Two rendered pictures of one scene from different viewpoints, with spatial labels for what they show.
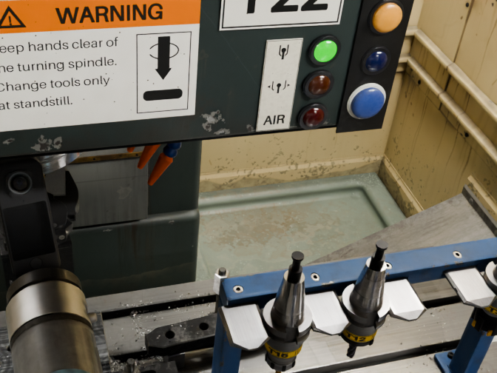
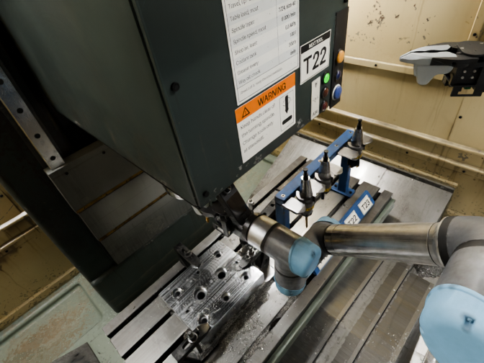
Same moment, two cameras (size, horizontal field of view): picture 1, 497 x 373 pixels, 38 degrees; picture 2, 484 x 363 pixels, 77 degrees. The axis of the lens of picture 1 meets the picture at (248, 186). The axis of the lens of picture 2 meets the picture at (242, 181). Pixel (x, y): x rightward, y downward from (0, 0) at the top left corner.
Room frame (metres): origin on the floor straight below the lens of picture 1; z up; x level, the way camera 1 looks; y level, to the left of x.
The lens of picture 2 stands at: (0.04, 0.34, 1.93)
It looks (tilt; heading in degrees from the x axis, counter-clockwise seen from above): 42 degrees down; 341
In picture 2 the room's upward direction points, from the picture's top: 10 degrees counter-clockwise
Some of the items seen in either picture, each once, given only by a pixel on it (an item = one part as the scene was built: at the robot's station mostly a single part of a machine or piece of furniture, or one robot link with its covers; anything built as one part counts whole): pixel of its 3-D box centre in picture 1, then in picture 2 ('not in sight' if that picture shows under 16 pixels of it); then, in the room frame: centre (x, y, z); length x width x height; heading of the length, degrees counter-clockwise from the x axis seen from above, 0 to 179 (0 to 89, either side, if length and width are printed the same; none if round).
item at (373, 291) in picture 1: (370, 282); (325, 167); (0.66, -0.17, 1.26); 0.04 x 0.04 x 0.07
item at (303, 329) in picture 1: (286, 320); (305, 196); (0.62, -0.07, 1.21); 0.06 x 0.06 x 0.03
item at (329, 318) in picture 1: (325, 313); (315, 186); (0.64, -0.12, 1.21); 0.07 x 0.05 x 0.01; 21
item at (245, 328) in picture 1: (245, 327); (295, 206); (0.60, -0.02, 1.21); 0.07 x 0.05 x 0.01; 21
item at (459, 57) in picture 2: not in sight; (456, 58); (0.39, -0.24, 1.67); 0.09 x 0.05 x 0.02; 51
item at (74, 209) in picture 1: (56, 202); not in sight; (0.58, 0.20, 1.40); 0.09 x 0.05 x 0.02; 10
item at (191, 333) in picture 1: (219, 334); (261, 223); (0.81, 0.02, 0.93); 0.26 x 0.05 x 0.06; 116
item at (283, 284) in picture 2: not in sight; (294, 268); (0.38, 0.13, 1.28); 0.11 x 0.08 x 0.11; 110
